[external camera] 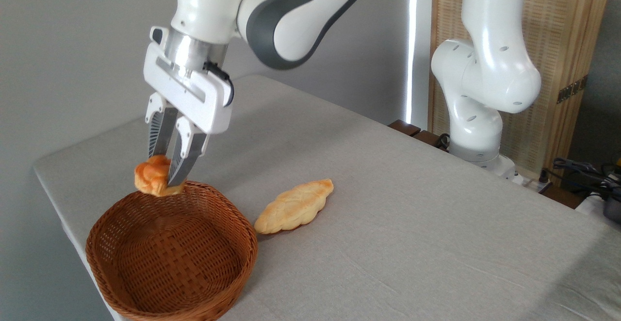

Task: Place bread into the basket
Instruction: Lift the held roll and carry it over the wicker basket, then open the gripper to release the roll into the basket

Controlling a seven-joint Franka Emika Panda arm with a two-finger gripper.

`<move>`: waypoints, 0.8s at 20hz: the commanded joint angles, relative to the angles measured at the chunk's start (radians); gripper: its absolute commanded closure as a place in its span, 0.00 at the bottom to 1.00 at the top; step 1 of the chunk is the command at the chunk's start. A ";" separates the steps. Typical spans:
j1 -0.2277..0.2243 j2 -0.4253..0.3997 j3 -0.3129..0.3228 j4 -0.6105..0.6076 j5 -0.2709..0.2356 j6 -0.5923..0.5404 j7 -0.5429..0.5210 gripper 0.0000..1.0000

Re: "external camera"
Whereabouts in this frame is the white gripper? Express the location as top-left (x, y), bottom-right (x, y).
top-left (143, 26), bottom-right (234, 187)

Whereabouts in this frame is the orange muffin bread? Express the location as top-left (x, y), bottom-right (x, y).
top-left (134, 155), bottom-right (186, 197)

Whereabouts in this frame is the brown wicker basket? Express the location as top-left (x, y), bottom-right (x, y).
top-left (85, 180), bottom-right (259, 321)

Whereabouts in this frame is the long braided bread loaf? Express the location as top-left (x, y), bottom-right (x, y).
top-left (254, 178), bottom-right (334, 235)

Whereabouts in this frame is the grey tablecloth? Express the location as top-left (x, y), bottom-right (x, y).
top-left (33, 74), bottom-right (621, 321)

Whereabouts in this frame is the wooden folding screen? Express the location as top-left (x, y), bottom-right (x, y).
top-left (428, 0), bottom-right (614, 176)

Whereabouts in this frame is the metal screen hinge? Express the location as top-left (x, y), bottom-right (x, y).
top-left (556, 75), bottom-right (588, 104)

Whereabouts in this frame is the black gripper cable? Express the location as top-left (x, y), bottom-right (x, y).
top-left (203, 61), bottom-right (235, 107)

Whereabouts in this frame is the black cable bundle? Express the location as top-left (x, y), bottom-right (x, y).
top-left (539, 157), bottom-right (621, 200)

